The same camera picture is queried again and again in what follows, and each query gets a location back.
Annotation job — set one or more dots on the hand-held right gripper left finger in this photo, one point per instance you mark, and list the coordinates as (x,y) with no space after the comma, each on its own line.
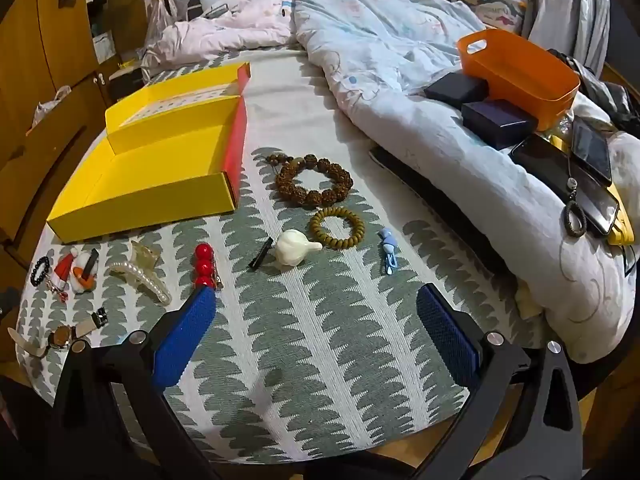
(185,340)

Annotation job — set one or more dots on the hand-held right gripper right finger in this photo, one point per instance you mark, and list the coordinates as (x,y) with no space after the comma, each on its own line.
(447,332)

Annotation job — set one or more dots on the pearl claw hair clip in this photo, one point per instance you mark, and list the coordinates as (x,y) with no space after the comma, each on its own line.
(150,287)

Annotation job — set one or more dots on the red ball hair clip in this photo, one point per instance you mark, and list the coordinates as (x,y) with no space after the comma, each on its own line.
(202,265)

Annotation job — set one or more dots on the wristwatch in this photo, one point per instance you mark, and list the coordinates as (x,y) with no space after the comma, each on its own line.
(62,337)

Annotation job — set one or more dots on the snowman hair clip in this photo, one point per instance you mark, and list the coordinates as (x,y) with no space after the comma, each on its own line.
(82,272)

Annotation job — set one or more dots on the red santa hair clip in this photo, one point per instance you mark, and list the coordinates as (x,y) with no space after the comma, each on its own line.
(65,265)

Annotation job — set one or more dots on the yellow cardboard box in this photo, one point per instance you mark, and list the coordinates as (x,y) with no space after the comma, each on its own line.
(150,170)

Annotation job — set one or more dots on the dark jewelry box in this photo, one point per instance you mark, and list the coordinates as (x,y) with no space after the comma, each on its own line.
(497,122)
(455,91)

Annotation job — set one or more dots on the light blue hair clip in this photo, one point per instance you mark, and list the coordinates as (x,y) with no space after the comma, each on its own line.
(387,249)

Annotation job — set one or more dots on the black hair clip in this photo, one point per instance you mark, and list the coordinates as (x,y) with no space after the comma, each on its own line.
(260,256)

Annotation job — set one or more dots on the green leaf-patterned bed sheet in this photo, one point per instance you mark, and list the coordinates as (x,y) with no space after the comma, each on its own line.
(310,335)

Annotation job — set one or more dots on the white garlic-shaped hair clip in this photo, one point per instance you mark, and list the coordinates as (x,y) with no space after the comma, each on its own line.
(292,250)

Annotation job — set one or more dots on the large black smartphone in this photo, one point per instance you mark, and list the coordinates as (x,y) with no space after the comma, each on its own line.
(542,165)

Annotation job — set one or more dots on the yellow packet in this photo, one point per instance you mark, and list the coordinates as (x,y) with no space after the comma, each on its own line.
(622,225)

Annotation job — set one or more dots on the small black smartphone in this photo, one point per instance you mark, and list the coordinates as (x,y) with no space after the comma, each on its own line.
(592,150)

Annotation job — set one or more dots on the orange plastic basket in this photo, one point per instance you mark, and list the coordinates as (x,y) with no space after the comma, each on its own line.
(525,92)

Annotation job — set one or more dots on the white plastic bag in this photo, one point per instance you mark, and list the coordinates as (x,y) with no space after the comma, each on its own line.
(50,105)

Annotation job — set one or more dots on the light blue printed quilt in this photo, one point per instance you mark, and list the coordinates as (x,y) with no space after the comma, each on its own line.
(410,50)

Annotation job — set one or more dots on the dark clothes pile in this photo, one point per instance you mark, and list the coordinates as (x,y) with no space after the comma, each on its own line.
(617,95)

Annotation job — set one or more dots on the pink blanket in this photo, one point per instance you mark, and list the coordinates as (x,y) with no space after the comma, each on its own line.
(220,35)

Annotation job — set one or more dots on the wooden wardrobe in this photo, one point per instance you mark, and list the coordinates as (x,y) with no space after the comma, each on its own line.
(35,60)

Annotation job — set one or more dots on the clear plastic bag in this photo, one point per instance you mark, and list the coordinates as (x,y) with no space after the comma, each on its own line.
(162,20)

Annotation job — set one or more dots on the patterned pillow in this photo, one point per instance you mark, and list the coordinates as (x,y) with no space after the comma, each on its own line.
(492,7)

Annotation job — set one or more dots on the grey hanging garment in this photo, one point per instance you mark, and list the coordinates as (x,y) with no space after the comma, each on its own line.
(560,5)

